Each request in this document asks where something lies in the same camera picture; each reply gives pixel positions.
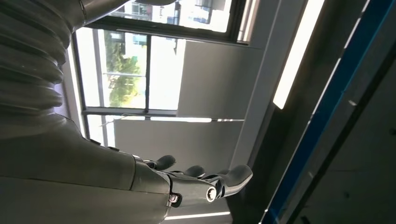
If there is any thin ceiling light strip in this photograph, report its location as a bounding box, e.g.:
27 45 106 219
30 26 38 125
163 211 232 221
149 116 245 123

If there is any dark framed window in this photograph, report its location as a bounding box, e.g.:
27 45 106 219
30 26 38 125
70 0 252 150

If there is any wide ceiling light panel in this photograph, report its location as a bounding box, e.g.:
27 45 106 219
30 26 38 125
272 0 326 110

